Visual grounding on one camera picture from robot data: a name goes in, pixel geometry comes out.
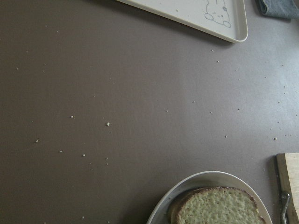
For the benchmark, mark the white round plate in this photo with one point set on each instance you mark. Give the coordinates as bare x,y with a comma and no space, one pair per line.
204,179

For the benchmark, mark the bread slice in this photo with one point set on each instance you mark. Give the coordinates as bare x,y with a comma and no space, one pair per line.
218,205
175,204

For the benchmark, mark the cream rabbit tray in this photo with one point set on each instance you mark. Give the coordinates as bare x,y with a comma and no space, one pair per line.
225,19

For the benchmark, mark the bamboo cutting board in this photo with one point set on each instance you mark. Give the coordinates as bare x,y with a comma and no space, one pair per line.
288,169

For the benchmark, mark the grey folded cloth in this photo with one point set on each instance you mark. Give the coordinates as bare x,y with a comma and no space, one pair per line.
284,9

